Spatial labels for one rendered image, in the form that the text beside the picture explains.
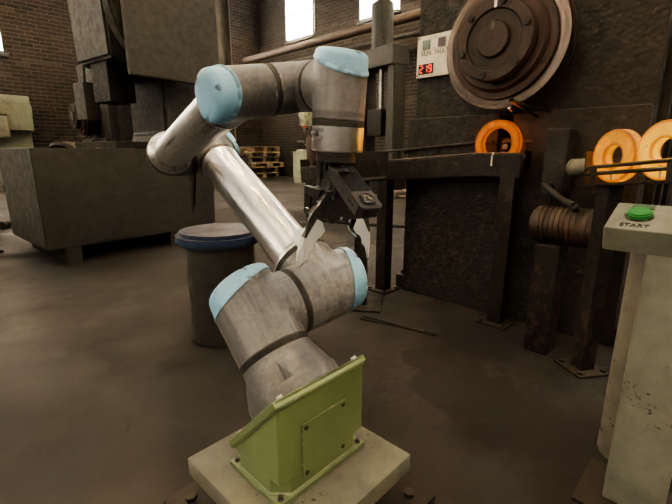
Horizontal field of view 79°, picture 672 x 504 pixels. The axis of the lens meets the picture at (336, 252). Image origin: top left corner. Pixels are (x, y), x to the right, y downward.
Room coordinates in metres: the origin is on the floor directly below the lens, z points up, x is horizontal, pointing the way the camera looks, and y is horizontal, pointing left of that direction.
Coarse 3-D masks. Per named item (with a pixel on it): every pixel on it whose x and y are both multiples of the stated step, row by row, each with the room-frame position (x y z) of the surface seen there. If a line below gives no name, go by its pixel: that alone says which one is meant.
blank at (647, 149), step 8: (664, 120) 1.11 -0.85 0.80; (656, 128) 1.13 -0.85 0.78; (664, 128) 1.10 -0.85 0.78; (648, 136) 1.14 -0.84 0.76; (656, 136) 1.12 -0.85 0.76; (664, 136) 1.10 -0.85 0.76; (640, 144) 1.16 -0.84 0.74; (648, 144) 1.14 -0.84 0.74; (656, 144) 1.13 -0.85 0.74; (640, 152) 1.16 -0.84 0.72; (648, 152) 1.14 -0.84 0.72; (656, 152) 1.13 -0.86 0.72; (640, 160) 1.16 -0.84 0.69; (648, 176) 1.12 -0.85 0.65; (656, 176) 1.10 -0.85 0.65; (664, 176) 1.08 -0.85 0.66
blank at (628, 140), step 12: (612, 132) 1.26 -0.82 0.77; (624, 132) 1.22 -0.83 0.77; (636, 132) 1.22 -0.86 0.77; (600, 144) 1.30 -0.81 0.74; (612, 144) 1.26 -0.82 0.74; (624, 144) 1.21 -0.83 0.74; (636, 144) 1.18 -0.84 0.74; (600, 156) 1.29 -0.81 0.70; (612, 156) 1.29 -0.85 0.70; (624, 156) 1.21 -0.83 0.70; (636, 156) 1.17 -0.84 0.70; (600, 168) 1.29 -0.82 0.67; (612, 168) 1.24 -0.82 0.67; (624, 168) 1.20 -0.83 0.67; (612, 180) 1.24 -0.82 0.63; (624, 180) 1.22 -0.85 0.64
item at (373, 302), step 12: (360, 156) 1.97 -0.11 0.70; (372, 156) 1.96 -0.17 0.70; (384, 156) 1.95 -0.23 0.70; (360, 168) 1.97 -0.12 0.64; (372, 168) 1.96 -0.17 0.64; (384, 168) 1.95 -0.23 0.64; (372, 180) 1.96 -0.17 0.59; (384, 180) 1.95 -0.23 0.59; (360, 252) 1.84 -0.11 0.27; (372, 300) 1.90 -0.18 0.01; (372, 312) 1.76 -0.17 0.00
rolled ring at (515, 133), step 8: (496, 120) 1.71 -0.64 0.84; (504, 120) 1.69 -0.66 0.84; (488, 128) 1.73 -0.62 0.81; (496, 128) 1.72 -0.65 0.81; (504, 128) 1.69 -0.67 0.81; (512, 128) 1.66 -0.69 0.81; (480, 136) 1.75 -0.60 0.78; (512, 136) 1.66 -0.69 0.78; (520, 136) 1.65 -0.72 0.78; (480, 144) 1.75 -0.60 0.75; (512, 144) 1.66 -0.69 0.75; (520, 144) 1.65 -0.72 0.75; (512, 152) 1.66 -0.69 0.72
